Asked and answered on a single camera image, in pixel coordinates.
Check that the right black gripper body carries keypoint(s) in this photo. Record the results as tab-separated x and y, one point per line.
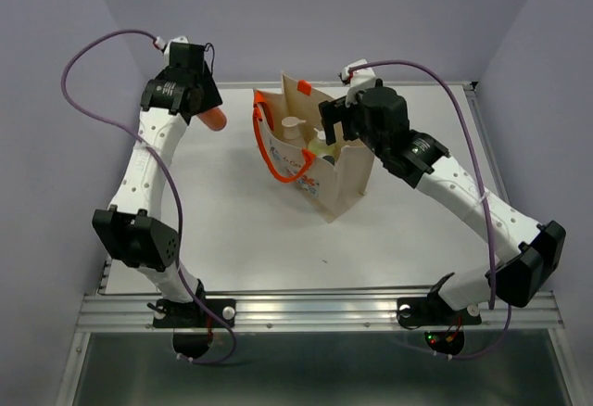
355	113

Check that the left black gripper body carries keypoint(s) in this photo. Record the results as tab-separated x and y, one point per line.
206	71

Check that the green liquid bottle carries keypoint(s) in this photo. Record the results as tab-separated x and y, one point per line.
318	144

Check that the orange bottle blue cap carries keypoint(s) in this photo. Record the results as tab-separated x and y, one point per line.
214	119

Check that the canvas bag with orange handles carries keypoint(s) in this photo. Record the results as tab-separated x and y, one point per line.
331	189

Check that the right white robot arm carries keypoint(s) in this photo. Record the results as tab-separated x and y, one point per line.
526	251

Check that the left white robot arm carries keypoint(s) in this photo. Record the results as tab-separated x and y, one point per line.
131	228

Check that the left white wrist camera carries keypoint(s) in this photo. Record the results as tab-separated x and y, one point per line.
164	47

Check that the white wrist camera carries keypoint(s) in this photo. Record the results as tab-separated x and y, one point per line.
164	47
357	80

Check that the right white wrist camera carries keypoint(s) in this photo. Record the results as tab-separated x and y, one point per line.
357	80

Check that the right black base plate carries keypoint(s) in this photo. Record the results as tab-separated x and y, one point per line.
417	312

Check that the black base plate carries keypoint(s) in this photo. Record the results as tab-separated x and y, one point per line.
417	312
168	314

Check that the aluminium mounting rail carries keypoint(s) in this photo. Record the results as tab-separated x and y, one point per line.
372	310

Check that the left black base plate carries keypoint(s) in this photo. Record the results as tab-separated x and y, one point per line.
168	314

